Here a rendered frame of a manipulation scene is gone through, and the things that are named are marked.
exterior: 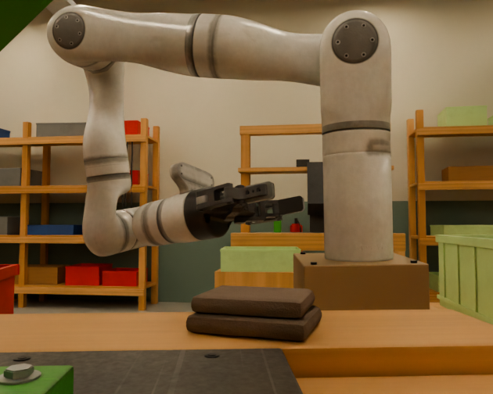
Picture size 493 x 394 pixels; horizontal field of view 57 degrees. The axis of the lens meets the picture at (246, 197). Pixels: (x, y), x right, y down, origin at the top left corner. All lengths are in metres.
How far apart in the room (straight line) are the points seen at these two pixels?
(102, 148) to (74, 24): 0.19
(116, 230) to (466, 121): 4.93
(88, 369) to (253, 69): 0.49
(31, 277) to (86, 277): 0.70
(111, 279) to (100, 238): 4.81
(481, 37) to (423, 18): 0.71
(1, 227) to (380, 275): 5.78
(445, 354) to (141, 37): 0.57
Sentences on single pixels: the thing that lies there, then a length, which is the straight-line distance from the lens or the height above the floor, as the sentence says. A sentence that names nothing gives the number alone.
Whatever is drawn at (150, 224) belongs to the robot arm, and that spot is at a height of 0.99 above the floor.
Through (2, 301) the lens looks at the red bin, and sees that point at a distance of 0.82.
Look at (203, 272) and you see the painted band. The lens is 5.78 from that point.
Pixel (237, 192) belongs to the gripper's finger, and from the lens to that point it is 0.57.
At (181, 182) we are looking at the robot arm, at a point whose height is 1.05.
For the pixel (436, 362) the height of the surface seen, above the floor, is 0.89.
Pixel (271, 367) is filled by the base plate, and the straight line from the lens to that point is 0.30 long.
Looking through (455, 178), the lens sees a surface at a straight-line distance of 5.37.
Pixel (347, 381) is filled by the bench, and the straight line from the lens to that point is 0.35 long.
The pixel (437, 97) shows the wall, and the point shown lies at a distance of 6.01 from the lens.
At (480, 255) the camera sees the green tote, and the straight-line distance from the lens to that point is 1.00.
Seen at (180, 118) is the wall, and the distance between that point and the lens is 5.97.
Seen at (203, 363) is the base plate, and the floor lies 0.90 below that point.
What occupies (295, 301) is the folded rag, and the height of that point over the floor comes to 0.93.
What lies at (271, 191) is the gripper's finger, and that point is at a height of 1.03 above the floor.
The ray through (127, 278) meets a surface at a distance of 5.47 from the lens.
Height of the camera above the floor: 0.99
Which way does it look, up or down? 3 degrees up
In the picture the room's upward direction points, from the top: straight up
